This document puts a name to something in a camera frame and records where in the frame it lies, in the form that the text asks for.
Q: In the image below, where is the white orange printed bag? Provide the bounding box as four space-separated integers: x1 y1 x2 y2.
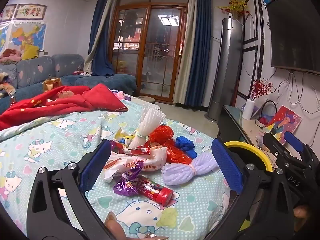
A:
103 146 167 183

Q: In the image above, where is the framed calligraphy picture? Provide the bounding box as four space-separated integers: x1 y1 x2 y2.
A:
14 4 47 20

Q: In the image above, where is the tv cabinet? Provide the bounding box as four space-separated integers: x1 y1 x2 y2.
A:
217 105 276 170

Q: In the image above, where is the white foam net sleeve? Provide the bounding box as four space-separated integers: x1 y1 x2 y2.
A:
129 105 165 148

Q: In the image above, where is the left blue curtain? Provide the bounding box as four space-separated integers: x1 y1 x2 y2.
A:
84 0 114 76

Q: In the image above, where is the lilac foam net sleeve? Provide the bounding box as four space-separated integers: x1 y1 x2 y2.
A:
161 151 220 186

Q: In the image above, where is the white paper roll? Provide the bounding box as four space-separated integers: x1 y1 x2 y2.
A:
242 99 255 120

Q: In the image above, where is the silver tower air conditioner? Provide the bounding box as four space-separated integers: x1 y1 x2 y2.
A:
205 14 243 122

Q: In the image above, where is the wall mounted television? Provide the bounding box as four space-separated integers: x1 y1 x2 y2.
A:
266 0 319 75

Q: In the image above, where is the red snack tube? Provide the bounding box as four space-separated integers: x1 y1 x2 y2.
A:
137 175 174 206

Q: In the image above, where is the blue grey sofa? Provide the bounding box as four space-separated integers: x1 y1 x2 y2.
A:
1 54 137 101

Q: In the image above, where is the yellow snack wrapper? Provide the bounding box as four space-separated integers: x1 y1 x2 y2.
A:
114 128 136 146

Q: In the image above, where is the colourful diamond painting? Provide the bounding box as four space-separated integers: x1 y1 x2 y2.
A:
264 106 302 145

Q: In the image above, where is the wooden glass sliding door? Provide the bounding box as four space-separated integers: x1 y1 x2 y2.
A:
108 2 187 103

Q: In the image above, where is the red berry branch decoration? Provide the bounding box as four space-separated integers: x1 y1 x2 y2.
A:
249 80 273 101

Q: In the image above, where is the world wall map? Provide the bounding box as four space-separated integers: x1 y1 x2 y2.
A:
0 26 8 51

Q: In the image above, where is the purple foil wrapper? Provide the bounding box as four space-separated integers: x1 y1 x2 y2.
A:
113 161 144 197

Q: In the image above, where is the china wall map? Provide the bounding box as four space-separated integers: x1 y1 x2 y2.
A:
8 22 47 53

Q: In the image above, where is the person's left hand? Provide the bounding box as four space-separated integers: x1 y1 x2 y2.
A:
104 211 169 240

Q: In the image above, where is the yellow rimmed black trash bin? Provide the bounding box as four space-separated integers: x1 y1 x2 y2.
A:
225 141 273 172

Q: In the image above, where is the right blue curtain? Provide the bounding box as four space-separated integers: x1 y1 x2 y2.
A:
185 0 212 108

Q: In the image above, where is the hello kitty quilt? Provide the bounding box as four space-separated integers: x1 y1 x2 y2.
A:
1 101 231 239

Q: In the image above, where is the yellow flower decoration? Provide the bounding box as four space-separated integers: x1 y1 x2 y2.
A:
217 0 249 19

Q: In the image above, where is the person's right hand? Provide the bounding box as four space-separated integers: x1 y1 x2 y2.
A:
293 205 310 232

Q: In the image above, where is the blue plastic bag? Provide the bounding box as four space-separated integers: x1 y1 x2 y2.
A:
175 136 197 159

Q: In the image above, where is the red white candy wrapper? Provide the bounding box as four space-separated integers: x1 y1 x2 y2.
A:
118 144 151 155

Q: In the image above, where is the red plastic bag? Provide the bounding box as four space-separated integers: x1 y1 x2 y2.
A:
148 125 191 165

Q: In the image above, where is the red blanket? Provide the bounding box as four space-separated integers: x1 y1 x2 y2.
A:
1 83 129 130

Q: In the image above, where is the blue curtain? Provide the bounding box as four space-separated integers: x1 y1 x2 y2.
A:
185 0 212 108
84 0 114 76

